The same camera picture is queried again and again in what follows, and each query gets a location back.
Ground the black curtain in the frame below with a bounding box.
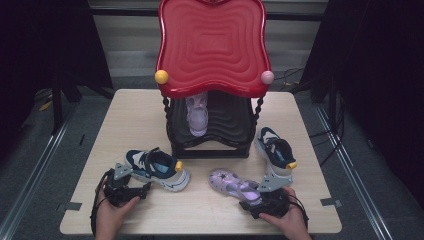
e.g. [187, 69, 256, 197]
[299, 0, 424, 209]
[0, 0, 114, 161]

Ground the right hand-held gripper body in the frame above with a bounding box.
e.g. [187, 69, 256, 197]
[257, 173, 294, 218]

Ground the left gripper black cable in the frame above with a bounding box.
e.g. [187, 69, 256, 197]
[89, 168, 115, 238]

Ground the purple sandal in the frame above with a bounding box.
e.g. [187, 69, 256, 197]
[184, 92, 209, 138]
[208, 167, 264, 207]

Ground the red and black shoe rack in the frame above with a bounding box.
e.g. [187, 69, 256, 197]
[154, 0, 275, 160]

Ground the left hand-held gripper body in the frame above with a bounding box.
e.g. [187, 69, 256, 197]
[103, 162, 144, 208]

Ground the yellow object on floor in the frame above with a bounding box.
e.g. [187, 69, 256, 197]
[38, 99, 54, 113]

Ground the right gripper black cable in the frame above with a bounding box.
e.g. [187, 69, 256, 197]
[288, 193, 310, 229]

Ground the person's right hand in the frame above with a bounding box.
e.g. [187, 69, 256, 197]
[259, 187, 313, 240]

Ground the black metal stand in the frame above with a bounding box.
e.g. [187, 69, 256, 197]
[328, 74, 339, 134]
[49, 76, 66, 136]

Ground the gray tape strip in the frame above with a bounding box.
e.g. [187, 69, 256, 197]
[319, 197, 343, 208]
[56, 201, 83, 213]

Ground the navy and white sneaker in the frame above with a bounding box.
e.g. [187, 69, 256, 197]
[254, 126, 298, 183]
[123, 147, 192, 193]

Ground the person's left hand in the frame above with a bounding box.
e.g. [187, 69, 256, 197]
[94, 178, 140, 240]

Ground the metal floor rail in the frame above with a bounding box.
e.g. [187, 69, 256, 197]
[314, 104, 394, 240]
[0, 109, 76, 240]

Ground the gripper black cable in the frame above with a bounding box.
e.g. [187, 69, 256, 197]
[89, 168, 115, 238]
[288, 193, 310, 229]

